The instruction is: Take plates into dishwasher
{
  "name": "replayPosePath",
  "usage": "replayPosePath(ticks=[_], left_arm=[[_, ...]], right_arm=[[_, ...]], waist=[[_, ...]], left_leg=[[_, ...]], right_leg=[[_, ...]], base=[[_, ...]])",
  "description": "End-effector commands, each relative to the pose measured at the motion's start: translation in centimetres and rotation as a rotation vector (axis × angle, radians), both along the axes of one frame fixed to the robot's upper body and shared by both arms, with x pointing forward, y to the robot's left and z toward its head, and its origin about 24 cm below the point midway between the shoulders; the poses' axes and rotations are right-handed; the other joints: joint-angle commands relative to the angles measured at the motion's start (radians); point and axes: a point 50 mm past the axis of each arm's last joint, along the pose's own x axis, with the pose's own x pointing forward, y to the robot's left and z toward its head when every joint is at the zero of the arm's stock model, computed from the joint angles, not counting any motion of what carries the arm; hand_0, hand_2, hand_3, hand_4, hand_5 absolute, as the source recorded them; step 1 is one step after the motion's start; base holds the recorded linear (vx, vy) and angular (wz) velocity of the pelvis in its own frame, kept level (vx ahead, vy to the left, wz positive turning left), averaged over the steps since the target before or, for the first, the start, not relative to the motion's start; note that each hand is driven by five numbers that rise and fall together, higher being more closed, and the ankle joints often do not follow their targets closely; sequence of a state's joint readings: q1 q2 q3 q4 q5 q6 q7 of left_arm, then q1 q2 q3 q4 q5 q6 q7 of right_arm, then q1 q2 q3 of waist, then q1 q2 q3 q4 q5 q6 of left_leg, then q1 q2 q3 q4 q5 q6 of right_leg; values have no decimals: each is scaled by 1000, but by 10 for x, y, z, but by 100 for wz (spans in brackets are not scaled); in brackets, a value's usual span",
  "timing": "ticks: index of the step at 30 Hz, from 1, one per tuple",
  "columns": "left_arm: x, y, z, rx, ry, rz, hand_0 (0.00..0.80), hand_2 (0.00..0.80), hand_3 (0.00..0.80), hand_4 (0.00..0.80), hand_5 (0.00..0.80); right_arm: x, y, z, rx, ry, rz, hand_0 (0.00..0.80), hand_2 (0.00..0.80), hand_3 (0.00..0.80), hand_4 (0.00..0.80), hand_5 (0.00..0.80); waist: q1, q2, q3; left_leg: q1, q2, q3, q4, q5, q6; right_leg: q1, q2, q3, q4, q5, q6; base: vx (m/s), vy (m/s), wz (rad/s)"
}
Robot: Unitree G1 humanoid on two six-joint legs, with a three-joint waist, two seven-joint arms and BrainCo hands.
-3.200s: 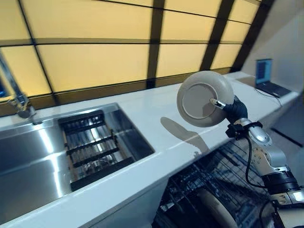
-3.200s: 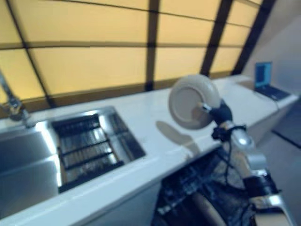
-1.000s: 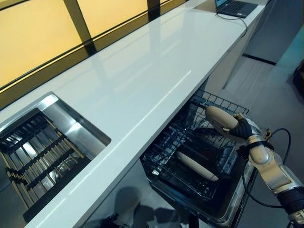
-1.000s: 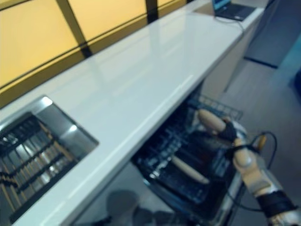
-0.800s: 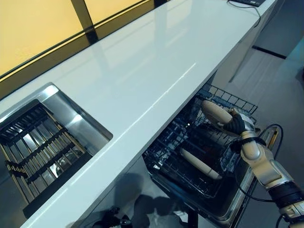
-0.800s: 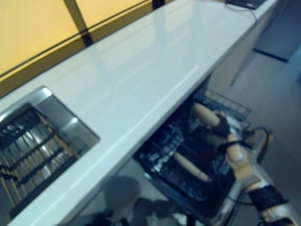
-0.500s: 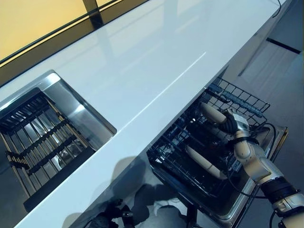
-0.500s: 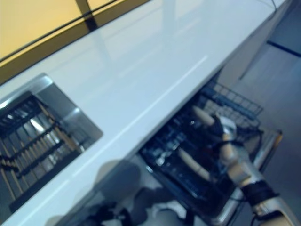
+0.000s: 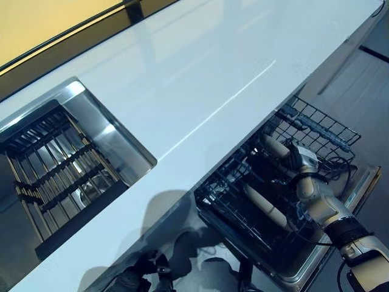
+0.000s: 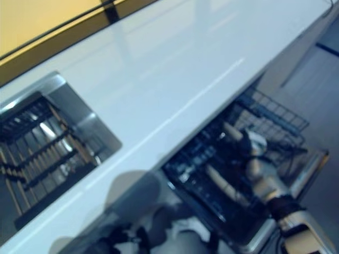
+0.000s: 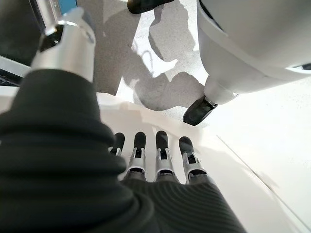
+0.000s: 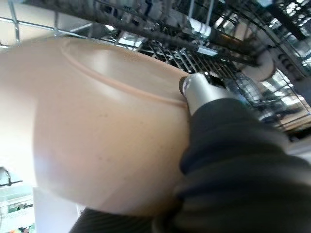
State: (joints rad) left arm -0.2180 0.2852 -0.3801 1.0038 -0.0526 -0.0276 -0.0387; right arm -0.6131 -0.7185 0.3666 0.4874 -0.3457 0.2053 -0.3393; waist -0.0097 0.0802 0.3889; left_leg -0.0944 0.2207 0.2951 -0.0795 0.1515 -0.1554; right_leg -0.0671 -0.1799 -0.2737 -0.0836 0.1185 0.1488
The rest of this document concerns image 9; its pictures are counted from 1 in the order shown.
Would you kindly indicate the cream ceramic plate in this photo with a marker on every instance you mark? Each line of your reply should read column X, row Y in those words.
column 275, row 146
column 264, row 203

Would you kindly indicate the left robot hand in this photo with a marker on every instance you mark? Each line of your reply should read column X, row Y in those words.
column 133, row 276

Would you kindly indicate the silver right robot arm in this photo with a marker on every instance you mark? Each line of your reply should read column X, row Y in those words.
column 328, row 210

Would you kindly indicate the white cabinet door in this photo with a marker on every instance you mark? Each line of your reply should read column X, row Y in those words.
column 340, row 67
column 194, row 219

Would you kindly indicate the stainless steel sink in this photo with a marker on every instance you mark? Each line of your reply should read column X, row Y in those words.
column 100, row 121

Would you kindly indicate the black dish drying rack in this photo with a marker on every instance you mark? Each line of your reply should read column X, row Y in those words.
column 60, row 170

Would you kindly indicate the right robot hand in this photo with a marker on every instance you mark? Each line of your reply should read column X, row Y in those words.
column 304, row 158

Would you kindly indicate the open dishwasher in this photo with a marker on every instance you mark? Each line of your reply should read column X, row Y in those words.
column 367, row 179

